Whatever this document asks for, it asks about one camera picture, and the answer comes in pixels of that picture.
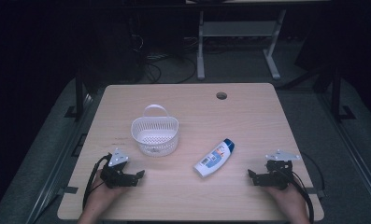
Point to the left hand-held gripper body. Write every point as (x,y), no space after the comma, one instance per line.
(115,174)

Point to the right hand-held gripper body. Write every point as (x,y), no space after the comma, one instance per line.
(279,174)

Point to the person's left hand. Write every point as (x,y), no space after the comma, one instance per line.
(102,195)

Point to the person's right hand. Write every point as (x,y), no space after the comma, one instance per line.
(288,201)

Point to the black tape strip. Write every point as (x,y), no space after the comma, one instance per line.
(70,189)
(316,192)

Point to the white shampoo bottle blue cap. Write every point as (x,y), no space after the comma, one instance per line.
(214,158)

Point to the white plastic basket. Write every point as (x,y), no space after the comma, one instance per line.
(155,133)

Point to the black metal stand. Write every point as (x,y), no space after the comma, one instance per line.
(79,93)
(336,93)

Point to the dark computer tower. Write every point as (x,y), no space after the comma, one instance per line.
(117,53)

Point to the aluminium floor rail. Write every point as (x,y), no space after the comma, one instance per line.
(351,149)
(58,161)

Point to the white metal desk frame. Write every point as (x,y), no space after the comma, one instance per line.
(236,28)

